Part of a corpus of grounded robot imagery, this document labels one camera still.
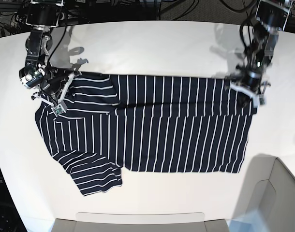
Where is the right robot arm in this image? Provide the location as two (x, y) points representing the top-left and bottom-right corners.
(19, 0), (69, 104)

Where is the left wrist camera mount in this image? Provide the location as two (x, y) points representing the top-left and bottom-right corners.
(225, 81), (271, 108)

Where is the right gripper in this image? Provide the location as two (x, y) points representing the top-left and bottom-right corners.
(40, 71), (73, 99)

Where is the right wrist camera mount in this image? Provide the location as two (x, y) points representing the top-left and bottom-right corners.
(31, 71), (82, 116)

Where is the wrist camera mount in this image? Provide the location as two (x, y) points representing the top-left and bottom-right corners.
(225, 81), (271, 108)
(31, 71), (82, 116)

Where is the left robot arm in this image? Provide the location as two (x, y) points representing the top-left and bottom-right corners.
(227, 0), (294, 108)

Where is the grey tray at bottom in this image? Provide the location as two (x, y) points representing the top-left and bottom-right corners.
(51, 212), (229, 232)

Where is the grey bin at right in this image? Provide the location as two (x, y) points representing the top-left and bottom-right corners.
(227, 155), (295, 232)

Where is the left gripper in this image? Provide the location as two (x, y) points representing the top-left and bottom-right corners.
(231, 66), (270, 109)

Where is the black equipment rack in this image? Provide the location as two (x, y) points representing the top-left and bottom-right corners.
(0, 168), (26, 232)

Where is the navy white striped T-shirt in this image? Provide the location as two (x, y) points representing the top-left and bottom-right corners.
(35, 72), (257, 196)

